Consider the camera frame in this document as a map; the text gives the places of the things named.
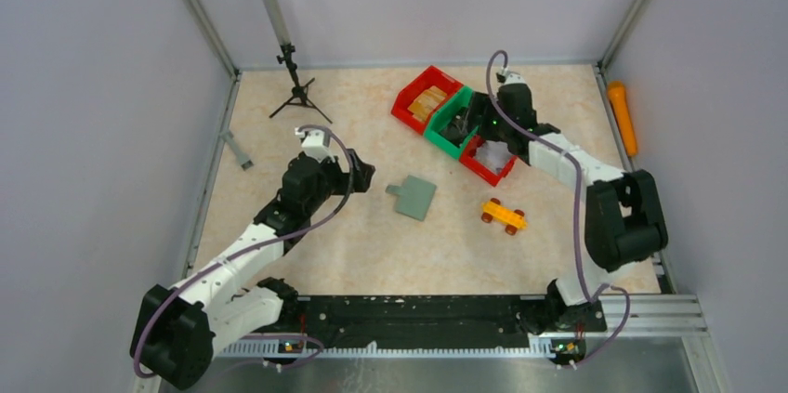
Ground green card holder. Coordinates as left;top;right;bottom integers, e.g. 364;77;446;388
385;175;437;221

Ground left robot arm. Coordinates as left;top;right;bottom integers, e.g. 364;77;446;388
129;149;375;389

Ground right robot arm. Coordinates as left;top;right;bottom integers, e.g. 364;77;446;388
463;83;668;322

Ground black item in green bin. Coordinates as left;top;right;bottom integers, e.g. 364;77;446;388
441;115;472;147

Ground clear plastic bags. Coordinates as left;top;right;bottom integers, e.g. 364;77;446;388
475;141;513;174

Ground near red bin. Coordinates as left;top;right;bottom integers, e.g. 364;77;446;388
459;135;518;187

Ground red bin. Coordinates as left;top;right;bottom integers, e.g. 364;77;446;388
390;66;463;135
459;135;518;187

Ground green bin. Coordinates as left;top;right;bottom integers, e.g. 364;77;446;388
424;86;489;160

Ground far red bin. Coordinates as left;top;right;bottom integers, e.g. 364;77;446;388
390;66;463;135

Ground wooden blocks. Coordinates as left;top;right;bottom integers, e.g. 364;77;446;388
407;85;447;123

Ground small grey tool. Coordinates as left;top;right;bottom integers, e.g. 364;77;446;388
219;129;254;171

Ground orange flashlight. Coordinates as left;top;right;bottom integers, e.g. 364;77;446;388
607;81;638;157

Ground yellow toy car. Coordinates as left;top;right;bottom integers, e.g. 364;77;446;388
480;198;528;236

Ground black tripod with grey tube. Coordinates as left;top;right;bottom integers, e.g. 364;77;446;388
262;0;333;124

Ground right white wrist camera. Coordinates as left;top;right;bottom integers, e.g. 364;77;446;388
495;68;527;89

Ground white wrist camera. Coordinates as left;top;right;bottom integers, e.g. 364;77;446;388
295;127;336;163
495;68;527;89

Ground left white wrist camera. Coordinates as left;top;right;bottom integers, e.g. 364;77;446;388
295;127;336;163

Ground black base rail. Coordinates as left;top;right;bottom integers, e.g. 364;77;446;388
258;295;608;350

